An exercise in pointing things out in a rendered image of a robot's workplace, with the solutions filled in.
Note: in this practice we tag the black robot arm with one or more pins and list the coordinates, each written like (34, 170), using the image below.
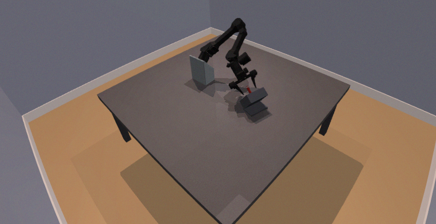
(233, 54)

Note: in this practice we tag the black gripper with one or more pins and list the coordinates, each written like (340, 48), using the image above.
(233, 85)

